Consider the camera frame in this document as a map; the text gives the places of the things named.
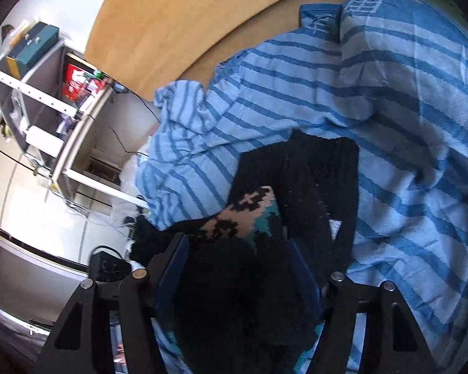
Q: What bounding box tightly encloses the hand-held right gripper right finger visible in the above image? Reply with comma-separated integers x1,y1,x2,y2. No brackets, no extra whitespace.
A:
284,237,439,374

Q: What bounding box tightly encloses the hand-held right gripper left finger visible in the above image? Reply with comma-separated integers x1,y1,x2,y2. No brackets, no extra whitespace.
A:
31,233,190,374

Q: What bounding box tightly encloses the black patterned knit sweater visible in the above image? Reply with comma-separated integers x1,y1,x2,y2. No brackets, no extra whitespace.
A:
130,128,359,374

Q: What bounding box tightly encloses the black electrical device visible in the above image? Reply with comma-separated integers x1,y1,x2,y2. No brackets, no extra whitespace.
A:
89,246,145,283

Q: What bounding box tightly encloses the white cabinet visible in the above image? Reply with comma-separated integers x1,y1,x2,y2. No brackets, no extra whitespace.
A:
0,117,141,332

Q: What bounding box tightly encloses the blue striped blanket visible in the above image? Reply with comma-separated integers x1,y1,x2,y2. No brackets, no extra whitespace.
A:
134,0,468,374

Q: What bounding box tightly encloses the red box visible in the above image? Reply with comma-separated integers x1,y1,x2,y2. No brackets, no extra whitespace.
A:
61,62,88,104

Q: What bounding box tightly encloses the white shelf desk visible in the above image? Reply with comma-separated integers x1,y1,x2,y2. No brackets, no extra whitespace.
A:
0,39,149,207

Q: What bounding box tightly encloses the wooden headboard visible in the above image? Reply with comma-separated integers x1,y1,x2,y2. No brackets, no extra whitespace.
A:
84,0,414,98

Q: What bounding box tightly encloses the teal box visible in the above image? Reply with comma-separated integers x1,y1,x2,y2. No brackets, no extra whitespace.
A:
6,21,60,80

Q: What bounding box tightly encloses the black cable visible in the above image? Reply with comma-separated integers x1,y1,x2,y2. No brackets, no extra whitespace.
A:
108,88,161,156

